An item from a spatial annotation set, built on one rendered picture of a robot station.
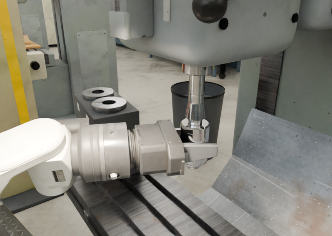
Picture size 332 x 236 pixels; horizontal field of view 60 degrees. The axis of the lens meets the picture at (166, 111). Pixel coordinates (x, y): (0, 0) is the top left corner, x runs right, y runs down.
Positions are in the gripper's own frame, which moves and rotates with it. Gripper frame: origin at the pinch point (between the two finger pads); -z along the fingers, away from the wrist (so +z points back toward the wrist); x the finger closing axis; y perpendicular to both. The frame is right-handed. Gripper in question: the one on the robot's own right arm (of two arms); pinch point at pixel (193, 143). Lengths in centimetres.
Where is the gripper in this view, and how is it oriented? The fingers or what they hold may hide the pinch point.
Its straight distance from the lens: 48.3
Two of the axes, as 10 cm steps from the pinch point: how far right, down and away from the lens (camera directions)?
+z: -9.8, 0.7, -1.9
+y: -0.1, 9.3, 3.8
